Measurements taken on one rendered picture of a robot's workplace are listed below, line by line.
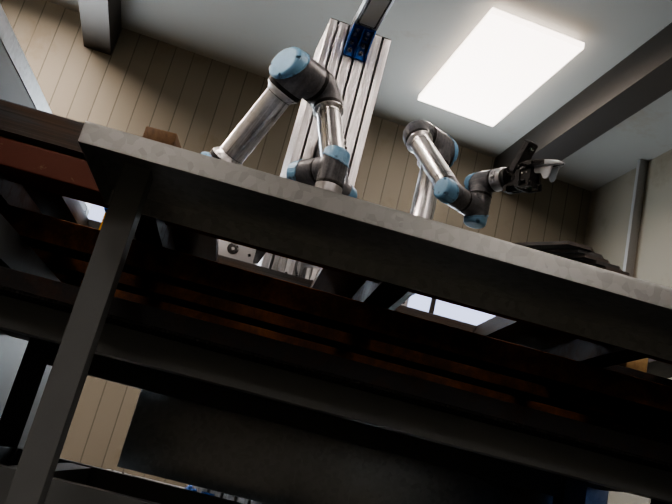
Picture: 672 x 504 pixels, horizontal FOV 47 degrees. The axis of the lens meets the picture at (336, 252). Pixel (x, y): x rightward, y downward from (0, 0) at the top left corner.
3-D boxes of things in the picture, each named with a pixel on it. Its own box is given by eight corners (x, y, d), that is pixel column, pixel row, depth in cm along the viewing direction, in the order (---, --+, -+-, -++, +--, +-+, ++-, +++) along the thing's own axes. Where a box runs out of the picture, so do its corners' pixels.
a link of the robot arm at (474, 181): (474, 202, 259) (479, 179, 261) (500, 197, 250) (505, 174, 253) (459, 192, 254) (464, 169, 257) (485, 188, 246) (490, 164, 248)
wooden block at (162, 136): (169, 157, 139) (177, 133, 141) (137, 149, 139) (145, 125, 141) (178, 181, 151) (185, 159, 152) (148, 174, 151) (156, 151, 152)
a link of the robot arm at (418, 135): (406, 102, 271) (458, 180, 235) (427, 117, 277) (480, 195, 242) (385, 127, 275) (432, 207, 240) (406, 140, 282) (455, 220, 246)
